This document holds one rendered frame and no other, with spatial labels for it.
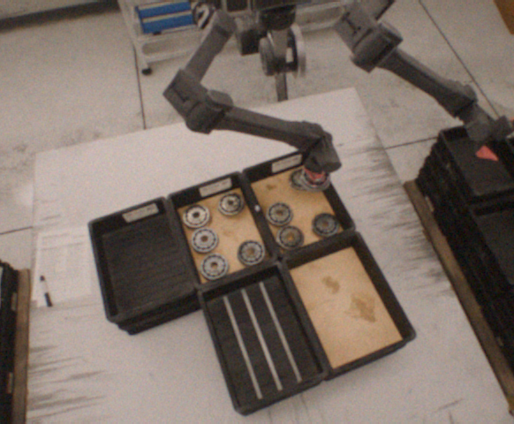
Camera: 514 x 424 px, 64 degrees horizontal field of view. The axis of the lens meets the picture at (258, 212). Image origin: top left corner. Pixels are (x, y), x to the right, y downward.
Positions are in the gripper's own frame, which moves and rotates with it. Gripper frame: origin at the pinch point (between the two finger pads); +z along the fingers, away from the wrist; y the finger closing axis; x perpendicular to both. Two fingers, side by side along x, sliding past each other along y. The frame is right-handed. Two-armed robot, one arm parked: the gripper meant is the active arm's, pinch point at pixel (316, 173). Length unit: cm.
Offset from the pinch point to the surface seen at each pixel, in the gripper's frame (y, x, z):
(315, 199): 2.8, -1.0, 21.3
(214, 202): -18.3, 33.4, 22.5
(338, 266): -18.3, -20.9, 20.9
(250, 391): -70, -15, 22
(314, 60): 161, 69, 105
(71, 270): -68, 71, 37
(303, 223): -9.0, -1.6, 21.4
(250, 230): -21.6, 14.5, 22.0
